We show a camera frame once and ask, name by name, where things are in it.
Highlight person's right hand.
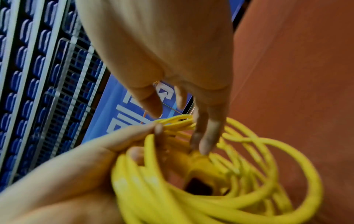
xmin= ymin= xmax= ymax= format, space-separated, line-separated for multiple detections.
xmin=74 ymin=0 xmax=235 ymax=157

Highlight yellow cord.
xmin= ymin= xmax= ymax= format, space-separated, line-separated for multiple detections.
xmin=110 ymin=113 xmax=324 ymax=224

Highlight rows of blue seats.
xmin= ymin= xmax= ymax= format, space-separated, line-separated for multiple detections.
xmin=0 ymin=0 xmax=109 ymax=193

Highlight person's left hand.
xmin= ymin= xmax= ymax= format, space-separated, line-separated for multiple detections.
xmin=0 ymin=121 xmax=165 ymax=224

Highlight blue banner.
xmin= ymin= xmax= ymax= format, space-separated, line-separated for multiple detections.
xmin=80 ymin=0 xmax=247 ymax=145

